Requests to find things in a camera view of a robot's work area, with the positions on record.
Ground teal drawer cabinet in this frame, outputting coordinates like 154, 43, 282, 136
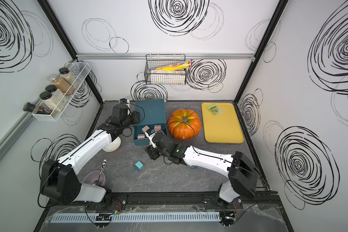
133, 99, 167, 146

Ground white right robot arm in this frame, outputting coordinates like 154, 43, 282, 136
145, 130, 259, 203

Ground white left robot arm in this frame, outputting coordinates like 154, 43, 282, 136
39, 99, 140, 206

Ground white bowl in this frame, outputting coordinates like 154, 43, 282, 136
102, 136, 121, 152

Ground orange pumpkin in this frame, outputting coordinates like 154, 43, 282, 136
167, 109, 202, 140

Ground black white striped straw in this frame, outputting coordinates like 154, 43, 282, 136
99, 159, 107, 176

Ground purple plastic cup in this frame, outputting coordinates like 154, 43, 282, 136
82, 171, 106, 187

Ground clear acrylic spice shelf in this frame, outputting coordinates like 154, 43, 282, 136
28, 62, 93, 126

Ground yellow tray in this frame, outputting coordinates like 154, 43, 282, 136
202, 102, 244, 144

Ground spice jar beige contents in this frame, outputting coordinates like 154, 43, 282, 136
45, 85, 68, 104

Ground green snack packet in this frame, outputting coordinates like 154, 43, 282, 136
207, 104, 223, 115

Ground yellow snack tube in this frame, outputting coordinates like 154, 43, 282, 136
155, 61, 191, 71

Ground spice jar tan contents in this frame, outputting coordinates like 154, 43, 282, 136
59, 67, 78, 89

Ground spice jar brown contents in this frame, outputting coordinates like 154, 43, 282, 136
48, 75, 74, 96

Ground spice jar white contents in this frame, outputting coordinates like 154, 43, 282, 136
39, 91, 64, 112

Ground small dark spice bottle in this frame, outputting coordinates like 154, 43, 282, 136
23, 102, 56, 116

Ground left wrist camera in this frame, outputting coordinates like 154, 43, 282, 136
119, 98, 130, 109

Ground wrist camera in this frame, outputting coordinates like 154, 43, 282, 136
145, 129, 157, 148
119, 98, 130, 109

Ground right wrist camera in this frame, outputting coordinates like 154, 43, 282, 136
145, 129, 157, 148

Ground black linear rail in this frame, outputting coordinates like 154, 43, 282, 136
86, 191, 282, 210

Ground black wire wall basket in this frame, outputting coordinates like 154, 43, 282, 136
144, 54, 188, 86

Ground white slotted cable duct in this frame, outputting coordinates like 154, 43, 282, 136
50, 212, 220, 224

